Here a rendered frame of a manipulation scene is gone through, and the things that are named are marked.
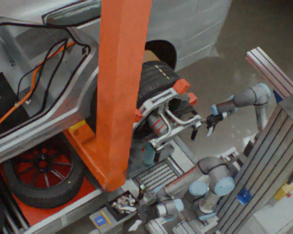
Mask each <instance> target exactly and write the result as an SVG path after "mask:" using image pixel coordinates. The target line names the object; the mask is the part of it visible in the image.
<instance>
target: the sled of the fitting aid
mask: <svg viewBox="0 0 293 234"><path fill-rule="evenodd" d="M163 146H164V148H165V150H164V151H163V152H162V153H161V154H160V157H159V161H161V160H162V159H165V158H166V157H167V156H169V155H171V154H172V153H174V149H175V148H174V146H173V145H172V144H171V143H170V142H168V143H166V144H164V145H163ZM146 169H147V168H146V167H144V166H143V165H142V164H140V165H139V166H137V167H135V168H134V169H132V171H131V173H129V174H128V175H127V176H126V178H127V180H129V179H131V178H133V176H136V175H137V174H139V173H141V172H143V171H145V170H146Z"/></svg>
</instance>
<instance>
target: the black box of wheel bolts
mask: <svg viewBox="0 0 293 234"><path fill-rule="evenodd" d="M139 205H140V202H139V201H138V200H137V199H136V198H135V197H134V196H133V194H132V193H131V192H130V190H129V189H128V190H126V191H125V192H123V193H122V194H120V195H118V196H116V198H113V199H112V200H111V201H109V202H107V210H108V212H110V214H111V215H112V216H113V217H114V218H115V219H116V221H117V222H118V221H120V220H122V219H123V218H125V217H127V216H128V215H130V214H131V213H127V212H126V211H125V210H120V208H124V207H130V206H137V207H139Z"/></svg>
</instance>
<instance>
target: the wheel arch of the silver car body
mask: <svg viewBox="0 0 293 234"><path fill-rule="evenodd" d="M144 50H150V51H151V52H153V53H154V54H155V55H156V57H157V58H158V59H159V60H161V61H163V62H166V64H168V66H170V67H171V69H173V71H174V72H175V70H176V67H177V63H178V52H177V48H176V47H175V46H174V44H173V43H172V42H170V41H169V40H164V39H156V40H150V41H148V42H146V45H145V48H144Z"/></svg>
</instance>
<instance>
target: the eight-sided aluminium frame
mask: <svg viewBox="0 0 293 234"><path fill-rule="evenodd" d="M166 96H167V97H166ZM161 98H163V99H161ZM173 98H177V99H180V100H179V105H180V104H181V103H182V102H188V103H189V102H190V96H189V95H188V94H187V93H186V92H185V93H184V94H183V95H179V93H178V92H177V91H176V89H174V88H170V89H168V90H166V91H164V92H163V93H160V94H159V95H157V96H155V97H153V98H151V99H150V100H147V101H146V102H145V103H144V104H143V105H142V106H141V107H140V108H139V111H140V113H141V114H142V113H143V114H142V115H143V117H142V118H141V119H140V120H139V122H137V123H134V124H133V134H132V138H131V142H130V148H145V145H146V144H147V143H148V142H150V140H149V139H150V138H152V137H153V138H152V139H151V140H153V139H155V138H158V137H159V136H158V135H157V134H156V133H155V132H153V133H150V134H149V135H147V136H145V137H144V138H142V139H134V138H133V135H134V131H135V129H136V128H137V126H138V125H139V124H140V123H141V122H142V121H143V120H144V119H145V118H146V116H148V114H150V112H151V111H153V109H155V108H157V107H159V106H160V105H162V104H164V103H166V102H168V101H169V100H172V99H173ZM159 99H161V100H159ZM157 100H159V101H157ZM153 103H154V104H153ZM178 107H179V106H178ZM144 110H146V111H144ZM184 116H185V114H180V115H179V117H177V118H178V119H179V120H181V119H182V118H183V117H184ZM170 120H171V121H173V119H172V118H170ZM172 123H173V124H174V126H175V125H176V124H177V122H175V121H174V122H172ZM156 135H157V136H156ZM146 140H148V141H147V142H146Z"/></svg>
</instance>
